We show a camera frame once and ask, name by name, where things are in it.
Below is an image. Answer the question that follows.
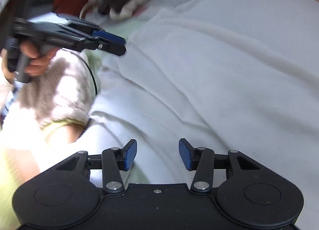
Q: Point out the white garment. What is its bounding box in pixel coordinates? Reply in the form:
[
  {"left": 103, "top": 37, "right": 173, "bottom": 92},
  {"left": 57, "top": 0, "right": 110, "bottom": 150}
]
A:
[{"left": 77, "top": 0, "right": 318, "bottom": 229}]

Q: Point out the person's left hand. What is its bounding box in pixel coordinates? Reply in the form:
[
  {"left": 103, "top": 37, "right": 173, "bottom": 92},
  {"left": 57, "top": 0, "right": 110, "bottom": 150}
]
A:
[{"left": 1, "top": 41, "right": 59, "bottom": 83}]

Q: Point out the person's beige trouser leg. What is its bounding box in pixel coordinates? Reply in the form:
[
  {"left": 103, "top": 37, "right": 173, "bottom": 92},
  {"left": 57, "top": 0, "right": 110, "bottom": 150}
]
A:
[{"left": 0, "top": 50, "right": 99, "bottom": 146}]

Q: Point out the light green bedsheet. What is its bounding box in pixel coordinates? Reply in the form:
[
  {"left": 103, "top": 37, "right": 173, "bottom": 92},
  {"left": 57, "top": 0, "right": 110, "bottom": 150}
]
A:
[{"left": 0, "top": 15, "right": 150, "bottom": 230}]

